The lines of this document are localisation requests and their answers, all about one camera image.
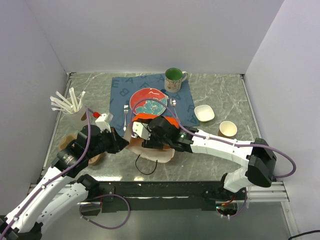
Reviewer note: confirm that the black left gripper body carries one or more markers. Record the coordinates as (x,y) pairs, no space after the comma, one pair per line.
(108,142)

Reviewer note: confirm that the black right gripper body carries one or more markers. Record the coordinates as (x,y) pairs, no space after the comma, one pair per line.
(154,142)

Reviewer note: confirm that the orange paper bag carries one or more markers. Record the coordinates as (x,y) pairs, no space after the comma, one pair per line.
(137,131)

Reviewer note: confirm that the brown cardboard cup carrier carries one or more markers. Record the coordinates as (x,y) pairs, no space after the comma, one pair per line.
(72,137)

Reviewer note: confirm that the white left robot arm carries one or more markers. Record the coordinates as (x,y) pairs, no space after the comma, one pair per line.
(60,188)

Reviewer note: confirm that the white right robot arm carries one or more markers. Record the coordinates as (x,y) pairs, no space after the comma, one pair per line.
(256,159)

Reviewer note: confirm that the silver fork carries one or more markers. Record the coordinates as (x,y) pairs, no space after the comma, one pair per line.
(125,110)

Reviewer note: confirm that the white straw holder cup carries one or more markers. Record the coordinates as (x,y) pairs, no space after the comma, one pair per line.
(78,119)

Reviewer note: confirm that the red teal floral plate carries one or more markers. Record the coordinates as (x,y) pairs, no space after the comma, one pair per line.
(140,103)

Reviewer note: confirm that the blue letter placemat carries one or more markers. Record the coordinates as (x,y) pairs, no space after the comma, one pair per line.
(122,89)

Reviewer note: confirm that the silver spoon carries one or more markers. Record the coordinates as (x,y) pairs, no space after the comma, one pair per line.
(173,103)

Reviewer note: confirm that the white square bowl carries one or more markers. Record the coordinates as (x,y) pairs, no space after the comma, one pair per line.
(204,113)

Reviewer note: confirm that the white wrapped straws bundle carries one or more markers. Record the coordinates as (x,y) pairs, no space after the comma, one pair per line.
(70,105)

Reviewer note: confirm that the green interior ceramic mug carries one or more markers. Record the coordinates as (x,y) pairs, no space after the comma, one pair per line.
(173,79)

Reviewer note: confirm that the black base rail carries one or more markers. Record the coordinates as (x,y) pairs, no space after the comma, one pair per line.
(160,195)

